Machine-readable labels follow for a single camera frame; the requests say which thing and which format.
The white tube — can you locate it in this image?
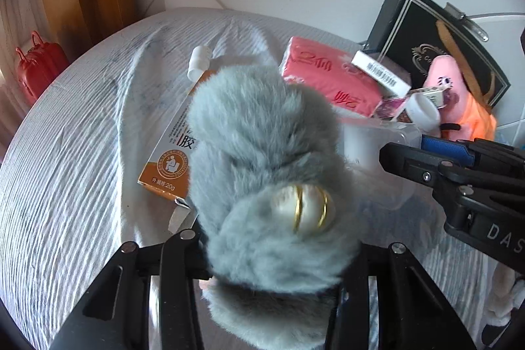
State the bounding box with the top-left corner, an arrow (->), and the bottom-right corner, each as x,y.
188,46 -> 212,80

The orange white medicine box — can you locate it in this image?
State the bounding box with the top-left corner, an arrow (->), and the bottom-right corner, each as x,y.
136,70 -> 216,236

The black box with gilt frame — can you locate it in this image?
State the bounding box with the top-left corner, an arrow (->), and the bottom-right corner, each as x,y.
363,0 -> 511,109

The small red suitcase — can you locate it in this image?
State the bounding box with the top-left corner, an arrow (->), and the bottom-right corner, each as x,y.
15,31 -> 68,107

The grey fluffy plush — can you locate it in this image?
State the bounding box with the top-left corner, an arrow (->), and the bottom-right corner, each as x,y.
186,65 -> 364,350

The brown strap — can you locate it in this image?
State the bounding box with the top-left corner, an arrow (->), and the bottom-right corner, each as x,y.
435,20 -> 493,105

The white jar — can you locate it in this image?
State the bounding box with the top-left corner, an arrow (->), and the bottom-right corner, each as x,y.
404,92 -> 441,131

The clear plastic container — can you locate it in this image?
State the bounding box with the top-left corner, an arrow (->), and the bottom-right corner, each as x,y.
342,120 -> 423,211

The white box with barcode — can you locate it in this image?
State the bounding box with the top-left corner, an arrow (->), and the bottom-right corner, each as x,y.
352,50 -> 412,96

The pink tissue pack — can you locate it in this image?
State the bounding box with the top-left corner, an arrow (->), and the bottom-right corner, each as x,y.
279,36 -> 384,117

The small purple patterned box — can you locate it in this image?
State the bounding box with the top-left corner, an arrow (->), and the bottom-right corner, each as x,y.
371,93 -> 411,125

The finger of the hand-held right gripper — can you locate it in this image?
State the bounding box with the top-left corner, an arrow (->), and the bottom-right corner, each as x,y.
379,142 -> 525,204
420,134 -> 525,171

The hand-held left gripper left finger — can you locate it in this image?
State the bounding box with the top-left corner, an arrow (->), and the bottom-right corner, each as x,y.
49,229 -> 214,350

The metal clip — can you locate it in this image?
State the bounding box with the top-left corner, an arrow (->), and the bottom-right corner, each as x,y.
447,3 -> 489,43

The pink pig plush orange dress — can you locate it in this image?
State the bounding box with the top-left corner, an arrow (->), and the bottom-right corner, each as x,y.
422,55 -> 497,141

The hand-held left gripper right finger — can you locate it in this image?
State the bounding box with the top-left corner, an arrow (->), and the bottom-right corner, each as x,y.
328,242 -> 476,350

